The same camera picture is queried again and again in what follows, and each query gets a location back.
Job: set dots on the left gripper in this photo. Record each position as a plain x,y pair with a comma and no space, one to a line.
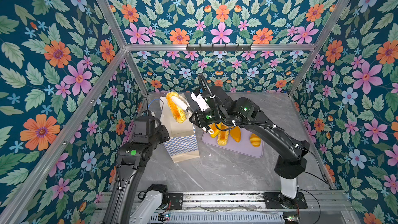
163,129

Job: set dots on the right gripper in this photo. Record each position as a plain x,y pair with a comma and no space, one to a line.
199,121

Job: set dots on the metal tongs white tips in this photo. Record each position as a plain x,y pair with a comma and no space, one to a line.
186,105

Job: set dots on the orange pointed bread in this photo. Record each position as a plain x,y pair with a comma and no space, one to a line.
235,134

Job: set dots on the large striped loaf bread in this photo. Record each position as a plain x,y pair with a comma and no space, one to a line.
177,106

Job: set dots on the checkered paper bag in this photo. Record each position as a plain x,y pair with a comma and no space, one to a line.
183,144

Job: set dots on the lilac plastic tray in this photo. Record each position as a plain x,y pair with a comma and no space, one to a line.
243,147

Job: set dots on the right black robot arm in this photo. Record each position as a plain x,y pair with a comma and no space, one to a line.
246,114

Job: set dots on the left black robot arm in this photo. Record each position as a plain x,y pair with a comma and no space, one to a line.
132,159

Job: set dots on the yellow oval bread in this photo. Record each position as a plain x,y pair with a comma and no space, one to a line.
215,129

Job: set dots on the long ridged glazed bread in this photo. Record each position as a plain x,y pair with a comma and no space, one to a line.
222,138

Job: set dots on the small striped round bun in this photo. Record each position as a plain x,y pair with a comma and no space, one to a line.
255,140

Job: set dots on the black hook rail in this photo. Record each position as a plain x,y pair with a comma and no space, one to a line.
218,47

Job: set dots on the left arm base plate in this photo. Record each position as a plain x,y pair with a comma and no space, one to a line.
172,201

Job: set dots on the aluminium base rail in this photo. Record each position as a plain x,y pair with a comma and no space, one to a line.
248,207

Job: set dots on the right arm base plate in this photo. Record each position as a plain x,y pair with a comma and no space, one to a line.
275,200

